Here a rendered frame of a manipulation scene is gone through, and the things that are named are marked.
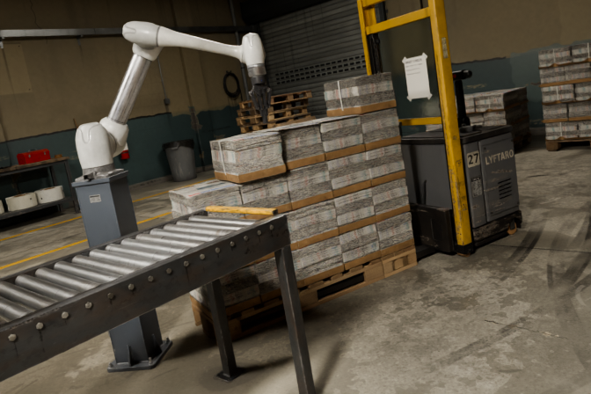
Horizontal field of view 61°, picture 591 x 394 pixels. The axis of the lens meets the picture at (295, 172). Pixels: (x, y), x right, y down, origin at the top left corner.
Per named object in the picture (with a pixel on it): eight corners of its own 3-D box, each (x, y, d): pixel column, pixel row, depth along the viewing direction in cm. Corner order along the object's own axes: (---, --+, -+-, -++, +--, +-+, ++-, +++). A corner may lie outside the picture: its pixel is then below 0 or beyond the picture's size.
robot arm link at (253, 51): (266, 62, 249) (266, 63, 262) (260, 30, 247) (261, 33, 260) (244, 66, 249) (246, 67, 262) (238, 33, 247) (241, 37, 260)
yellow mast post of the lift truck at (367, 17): (388, 229, 399) (356, 0, 373) (397, 226, 403) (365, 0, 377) (396, 230, 391) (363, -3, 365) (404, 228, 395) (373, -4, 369)
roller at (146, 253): (114, 242, 198) (103, 244, 194) (185, 253, 166) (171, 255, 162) (115, 255, 198) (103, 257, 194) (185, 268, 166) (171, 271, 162)
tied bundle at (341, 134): (295, 159, 332) (288, 125, 328) (331, 151, 346) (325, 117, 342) (326, 161, 299) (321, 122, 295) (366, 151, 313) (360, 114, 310)
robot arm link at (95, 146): (76, 171, 249) (65, 126, 246) (90, 165, 267) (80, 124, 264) (108, 164, 249) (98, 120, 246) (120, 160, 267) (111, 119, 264)
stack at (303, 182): (193, 324, 303) (166, 190, 290) (350, 266, 359) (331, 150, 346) (218, 347, 269) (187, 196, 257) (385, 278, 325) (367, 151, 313)
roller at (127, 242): (129, 251, 202) (130, 237, 203) (200, 262, 170) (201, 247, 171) (118, 251, 199) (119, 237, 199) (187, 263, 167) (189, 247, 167)
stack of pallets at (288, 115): (287, 157, 1067) (276, 95, 1048) (323, 155, 1008) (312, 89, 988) (243, 171, 966) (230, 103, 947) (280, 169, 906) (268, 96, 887)
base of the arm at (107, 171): (69, 184, 247) (67, 172, 246) (93, 176, 268) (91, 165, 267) (104, 178, 244) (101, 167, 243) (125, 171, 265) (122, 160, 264)
